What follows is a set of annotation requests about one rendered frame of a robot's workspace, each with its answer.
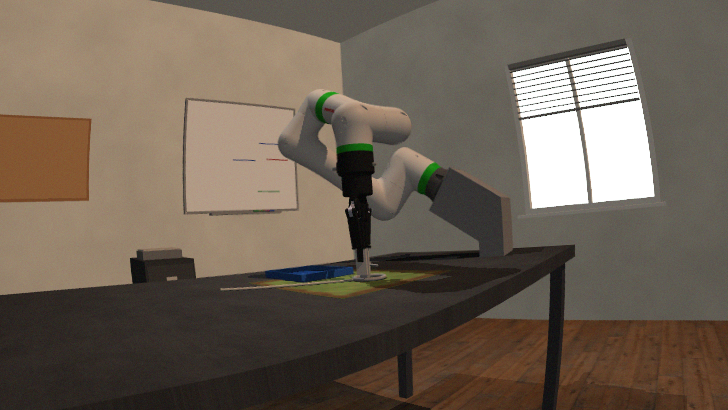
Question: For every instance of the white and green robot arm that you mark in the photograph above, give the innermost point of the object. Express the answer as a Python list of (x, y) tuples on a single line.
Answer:
[(354, 127)]

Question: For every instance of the blue tray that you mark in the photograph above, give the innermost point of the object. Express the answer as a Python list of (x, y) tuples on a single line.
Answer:
[(314, 273)]

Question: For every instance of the white ring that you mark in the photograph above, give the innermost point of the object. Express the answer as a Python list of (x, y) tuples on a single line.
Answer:
[(374, 277)]

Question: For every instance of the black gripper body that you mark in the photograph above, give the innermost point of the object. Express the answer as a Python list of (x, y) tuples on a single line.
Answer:
[(357, 187)]

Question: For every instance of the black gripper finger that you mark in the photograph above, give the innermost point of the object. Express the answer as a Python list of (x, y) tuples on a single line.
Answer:
[(356, 229), (367, 232)]

